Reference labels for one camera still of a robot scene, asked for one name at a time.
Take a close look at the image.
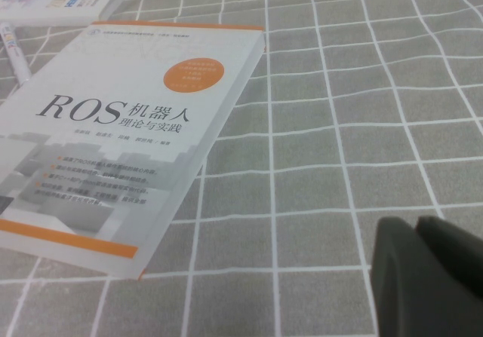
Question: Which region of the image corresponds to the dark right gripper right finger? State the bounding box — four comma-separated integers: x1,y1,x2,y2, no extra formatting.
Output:
414,215,483,301

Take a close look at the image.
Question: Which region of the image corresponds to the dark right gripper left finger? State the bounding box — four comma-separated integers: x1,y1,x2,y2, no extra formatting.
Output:
371,217,483,337

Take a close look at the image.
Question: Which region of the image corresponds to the grey checked tablecloth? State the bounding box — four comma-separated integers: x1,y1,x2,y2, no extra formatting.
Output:
0,0,483,337

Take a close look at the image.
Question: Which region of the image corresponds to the white orange ROS textbook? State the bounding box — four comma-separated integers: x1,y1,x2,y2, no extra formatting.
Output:
0,20,265,280

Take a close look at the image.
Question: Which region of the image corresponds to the white paint marker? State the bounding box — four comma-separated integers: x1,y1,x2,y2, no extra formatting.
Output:
0,20,33,84

